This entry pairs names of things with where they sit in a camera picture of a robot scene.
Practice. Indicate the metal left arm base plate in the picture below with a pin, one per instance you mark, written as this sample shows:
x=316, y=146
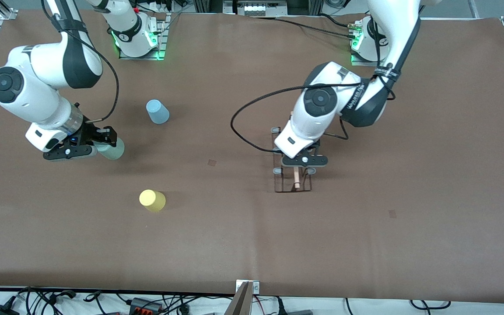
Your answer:
x=361, y=62

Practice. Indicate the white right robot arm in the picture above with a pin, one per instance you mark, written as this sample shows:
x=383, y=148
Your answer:
x=37, y=98

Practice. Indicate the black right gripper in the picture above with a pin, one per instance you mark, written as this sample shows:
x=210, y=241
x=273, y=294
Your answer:
x=89, y=133

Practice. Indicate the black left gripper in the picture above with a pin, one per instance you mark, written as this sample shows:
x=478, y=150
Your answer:
x=316, y=145

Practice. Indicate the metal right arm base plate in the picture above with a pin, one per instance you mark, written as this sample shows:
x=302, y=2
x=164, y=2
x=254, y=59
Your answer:
x=161, y=37

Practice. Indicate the aluminium camera post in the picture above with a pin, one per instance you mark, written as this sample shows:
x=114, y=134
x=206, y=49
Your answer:
x=242, y=302

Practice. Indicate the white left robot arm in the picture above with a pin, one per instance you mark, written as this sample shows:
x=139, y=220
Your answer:
x=309, y=122

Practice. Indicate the white power strip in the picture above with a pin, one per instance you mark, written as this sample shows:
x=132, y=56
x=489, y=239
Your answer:
x=254, y=8

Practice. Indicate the pale green plastic cup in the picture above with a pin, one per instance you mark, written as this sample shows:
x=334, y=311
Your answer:
x=114, y=151

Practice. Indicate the black power adapter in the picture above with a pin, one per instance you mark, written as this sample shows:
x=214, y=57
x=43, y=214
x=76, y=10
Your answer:
x=0, y=310

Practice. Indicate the light blue plastic cup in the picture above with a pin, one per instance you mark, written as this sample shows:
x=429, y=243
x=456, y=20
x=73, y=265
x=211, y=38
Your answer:
x=158, y=112

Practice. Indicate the yellow plastic cup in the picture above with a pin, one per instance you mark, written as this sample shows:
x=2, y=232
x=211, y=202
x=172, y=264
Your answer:
x=152, y=200

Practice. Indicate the silver mounting bracket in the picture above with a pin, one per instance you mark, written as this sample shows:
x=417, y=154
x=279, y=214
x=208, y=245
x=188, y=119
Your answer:
x=256, y=287

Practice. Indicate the brown table mat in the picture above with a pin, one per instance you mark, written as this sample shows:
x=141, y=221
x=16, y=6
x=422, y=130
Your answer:
x=252, y=245

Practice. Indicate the black box with orange connectors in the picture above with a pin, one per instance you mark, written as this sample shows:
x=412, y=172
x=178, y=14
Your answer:
x=140, y=304

